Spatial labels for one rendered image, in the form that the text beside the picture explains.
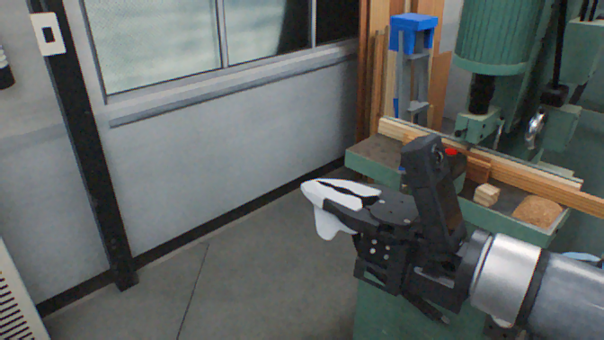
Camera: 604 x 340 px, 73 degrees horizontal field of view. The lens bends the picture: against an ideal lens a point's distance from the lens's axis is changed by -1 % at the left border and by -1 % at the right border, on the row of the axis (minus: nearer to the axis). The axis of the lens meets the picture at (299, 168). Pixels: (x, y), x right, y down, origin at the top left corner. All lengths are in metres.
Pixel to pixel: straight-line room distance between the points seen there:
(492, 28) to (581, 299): 0.77
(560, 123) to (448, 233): 0.94
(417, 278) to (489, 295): 0.08
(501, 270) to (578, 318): 0.06
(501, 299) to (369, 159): 0.89
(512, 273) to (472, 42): 0.77
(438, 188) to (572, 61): 0.94
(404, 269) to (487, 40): 0.75
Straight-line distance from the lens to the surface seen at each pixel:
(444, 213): 0.41
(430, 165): 0.40
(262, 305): 2.00
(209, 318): 1.98
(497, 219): 1.12
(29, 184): 1.88
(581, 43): 1.29
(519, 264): 0.41
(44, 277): 2.11
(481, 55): 1.09
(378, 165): 1.23
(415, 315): 1.46
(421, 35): 2.10
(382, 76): 2.53
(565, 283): 0.41
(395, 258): 0.43
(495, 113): 1.25
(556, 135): 1.34
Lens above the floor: 1.50
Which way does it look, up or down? 30 degrees down
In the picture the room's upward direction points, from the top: straight up
